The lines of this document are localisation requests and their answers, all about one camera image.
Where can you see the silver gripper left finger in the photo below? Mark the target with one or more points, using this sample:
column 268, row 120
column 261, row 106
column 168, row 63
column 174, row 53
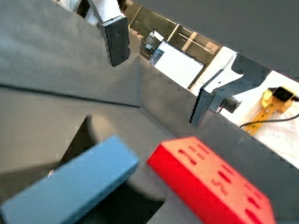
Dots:
column 113, row 27

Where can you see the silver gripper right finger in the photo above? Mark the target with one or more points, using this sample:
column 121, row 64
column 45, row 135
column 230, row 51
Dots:
column 251, row 74

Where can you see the red shape sorter block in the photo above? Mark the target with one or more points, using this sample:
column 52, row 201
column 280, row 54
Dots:
column 210, row 187

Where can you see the yellow camera mount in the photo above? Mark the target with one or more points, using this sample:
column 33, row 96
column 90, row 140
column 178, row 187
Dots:
column 275, row 101

